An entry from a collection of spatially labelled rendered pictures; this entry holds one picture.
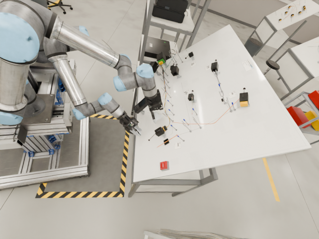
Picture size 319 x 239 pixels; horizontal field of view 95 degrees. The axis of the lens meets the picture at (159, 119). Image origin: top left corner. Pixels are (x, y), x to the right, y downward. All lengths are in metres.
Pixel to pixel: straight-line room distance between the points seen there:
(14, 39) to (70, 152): 1.55
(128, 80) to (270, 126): 0.76
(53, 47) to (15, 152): 1.48
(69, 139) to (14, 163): 0.52
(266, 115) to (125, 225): 1.73
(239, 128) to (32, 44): 0.97
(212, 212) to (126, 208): 1.12
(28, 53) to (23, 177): 1.57
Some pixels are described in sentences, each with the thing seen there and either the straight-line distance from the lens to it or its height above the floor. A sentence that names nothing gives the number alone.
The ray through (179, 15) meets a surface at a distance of 1.66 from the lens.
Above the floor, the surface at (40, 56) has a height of 1.21.
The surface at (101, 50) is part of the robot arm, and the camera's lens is 0.77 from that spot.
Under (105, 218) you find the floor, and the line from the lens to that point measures 2.03.
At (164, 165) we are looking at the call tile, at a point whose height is 1.11.
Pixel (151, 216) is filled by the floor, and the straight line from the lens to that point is 2.07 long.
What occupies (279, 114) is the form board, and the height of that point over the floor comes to 1.58.
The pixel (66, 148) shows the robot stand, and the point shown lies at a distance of 2.05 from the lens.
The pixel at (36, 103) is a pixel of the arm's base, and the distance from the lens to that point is 1.10.
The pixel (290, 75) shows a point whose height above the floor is 0.56.
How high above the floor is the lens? 2.03
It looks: 53 degrees down
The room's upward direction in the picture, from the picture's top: 24 degrees clockwise
